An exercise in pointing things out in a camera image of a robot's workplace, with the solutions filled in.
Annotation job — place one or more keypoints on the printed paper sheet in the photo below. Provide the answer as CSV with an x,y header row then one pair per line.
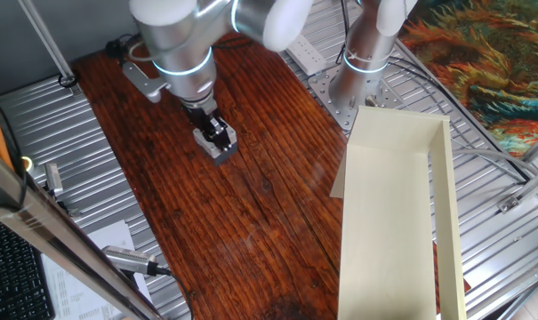
x,y
73,298

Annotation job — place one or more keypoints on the cream wooden shelf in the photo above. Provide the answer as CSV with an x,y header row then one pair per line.
x,y
384,222

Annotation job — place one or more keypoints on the shiny metal frame bar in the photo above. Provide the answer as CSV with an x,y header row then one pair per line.
x,y
37,222

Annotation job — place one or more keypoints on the white power strip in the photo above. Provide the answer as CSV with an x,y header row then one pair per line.
x,y
306,55

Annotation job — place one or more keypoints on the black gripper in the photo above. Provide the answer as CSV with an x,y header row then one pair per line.
x,y
197,113

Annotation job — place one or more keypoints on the brown wooden board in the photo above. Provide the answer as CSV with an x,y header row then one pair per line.
x,y
184,200

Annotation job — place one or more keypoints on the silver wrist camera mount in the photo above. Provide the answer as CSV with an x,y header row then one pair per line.
x,y
146,84

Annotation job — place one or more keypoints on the black keyboard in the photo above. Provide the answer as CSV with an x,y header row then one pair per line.
x,y
15,275

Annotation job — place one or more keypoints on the colourful painting cloth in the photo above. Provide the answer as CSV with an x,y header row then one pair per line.
x,y
486,62

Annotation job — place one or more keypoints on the silver camera with heat sink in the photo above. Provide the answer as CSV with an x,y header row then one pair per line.
x,y
128,258

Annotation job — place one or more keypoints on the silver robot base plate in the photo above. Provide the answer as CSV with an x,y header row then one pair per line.
x,y
335,111

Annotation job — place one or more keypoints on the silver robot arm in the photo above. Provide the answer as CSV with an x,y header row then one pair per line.
x,y
184,49

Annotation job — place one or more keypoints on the small silver ribbed device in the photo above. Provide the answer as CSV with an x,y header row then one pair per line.
x,y
53,178

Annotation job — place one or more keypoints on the grey push button box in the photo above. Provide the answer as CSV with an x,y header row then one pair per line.
x,y
215,155

